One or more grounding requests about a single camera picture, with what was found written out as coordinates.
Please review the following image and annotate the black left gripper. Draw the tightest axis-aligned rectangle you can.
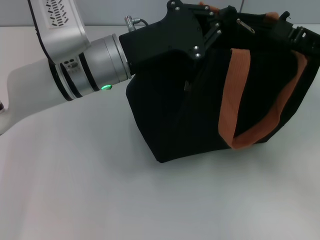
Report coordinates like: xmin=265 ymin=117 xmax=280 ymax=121
xmin=118 ymin=0 xmax=238 ymax=76

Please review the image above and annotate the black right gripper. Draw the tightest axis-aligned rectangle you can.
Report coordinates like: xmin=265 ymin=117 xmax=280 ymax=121
xmin=273 ymin=11 xmax=320 ymax=55

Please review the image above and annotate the silver zipper pull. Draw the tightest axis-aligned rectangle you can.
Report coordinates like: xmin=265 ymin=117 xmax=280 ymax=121
xmin=236 ymin=18 xmax=256 ymax=35

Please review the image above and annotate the black bag with orange handles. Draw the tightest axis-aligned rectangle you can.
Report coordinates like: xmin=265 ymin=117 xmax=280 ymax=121
xmin=124 ymin=1 xmax=319 ymax=164

